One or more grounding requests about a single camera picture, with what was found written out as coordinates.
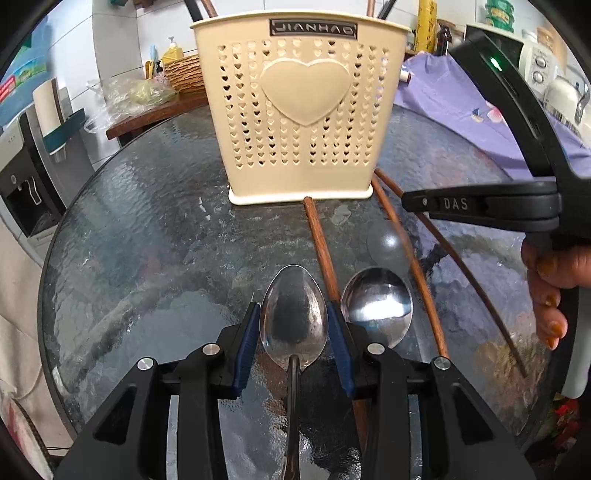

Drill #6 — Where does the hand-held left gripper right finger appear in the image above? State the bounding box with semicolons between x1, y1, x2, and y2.
325;300;539;480

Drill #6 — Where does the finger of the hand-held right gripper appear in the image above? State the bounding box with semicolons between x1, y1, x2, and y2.
401;180;562;232

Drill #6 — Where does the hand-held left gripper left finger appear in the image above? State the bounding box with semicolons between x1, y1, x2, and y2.
53;302;262;480

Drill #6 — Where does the wooden-handled metal spoon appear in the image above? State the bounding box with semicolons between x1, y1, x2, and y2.
340;267;413;457

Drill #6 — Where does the all-metal spoon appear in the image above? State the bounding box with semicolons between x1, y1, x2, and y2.
260;265;329;480

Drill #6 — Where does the cream perforated utensil holder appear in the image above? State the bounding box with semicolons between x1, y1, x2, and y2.
191;17;413;206

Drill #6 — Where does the person's right hand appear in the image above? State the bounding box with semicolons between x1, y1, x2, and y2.
521;242;591;352

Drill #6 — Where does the white microwave oven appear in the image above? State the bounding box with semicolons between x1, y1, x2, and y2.
464;23;560;97

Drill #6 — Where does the white electric kettle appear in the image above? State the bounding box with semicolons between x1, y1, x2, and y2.
545;74;591;139

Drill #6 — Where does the purple floral cloth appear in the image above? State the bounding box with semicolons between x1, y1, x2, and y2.
392;52;591;182

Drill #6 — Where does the tall tan paper cup stack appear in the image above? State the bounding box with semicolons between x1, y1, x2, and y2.
537;25;568;70

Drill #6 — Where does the stack of green noodle tubs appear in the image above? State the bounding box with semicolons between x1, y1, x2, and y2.
484;0;516;34

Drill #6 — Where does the brown glass bottle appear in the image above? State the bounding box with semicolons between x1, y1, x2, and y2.
434;22;456;57

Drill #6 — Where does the yellow roll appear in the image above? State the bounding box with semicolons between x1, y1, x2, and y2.
414;0;438;55

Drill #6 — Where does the round glass table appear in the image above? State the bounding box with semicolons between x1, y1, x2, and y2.
39;104;560;480

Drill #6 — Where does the beige hanging cloth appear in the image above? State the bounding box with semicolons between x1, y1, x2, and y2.
0;217;65;467

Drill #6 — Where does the stool with patterned cushion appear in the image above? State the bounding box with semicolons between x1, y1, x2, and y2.
0;392;56;480

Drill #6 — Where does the wooden counter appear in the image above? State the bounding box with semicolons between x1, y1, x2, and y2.
106;92;209;149

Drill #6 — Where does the grey water dispenser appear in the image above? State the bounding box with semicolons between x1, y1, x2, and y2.
0;113;93;252

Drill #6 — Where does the clear plastic bag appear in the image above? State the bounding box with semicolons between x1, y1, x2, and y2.
84;75;180;134

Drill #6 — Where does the teal plastic cup holder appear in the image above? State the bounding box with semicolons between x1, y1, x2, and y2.
41;108;89;154

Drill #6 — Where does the wicker-pattern wash basin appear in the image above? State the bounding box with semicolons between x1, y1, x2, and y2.
164;52;207;96

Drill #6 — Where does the toothbrush cup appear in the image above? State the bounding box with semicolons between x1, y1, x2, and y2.
144;44;165;80

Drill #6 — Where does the yellow soap dispenser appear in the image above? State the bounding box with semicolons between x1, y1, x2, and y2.
161;36;186;66

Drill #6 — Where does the white paper cup stack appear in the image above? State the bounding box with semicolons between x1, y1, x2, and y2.
32;78;64;136

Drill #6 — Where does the blue water jug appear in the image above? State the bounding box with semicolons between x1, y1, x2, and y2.
0;25;52;104

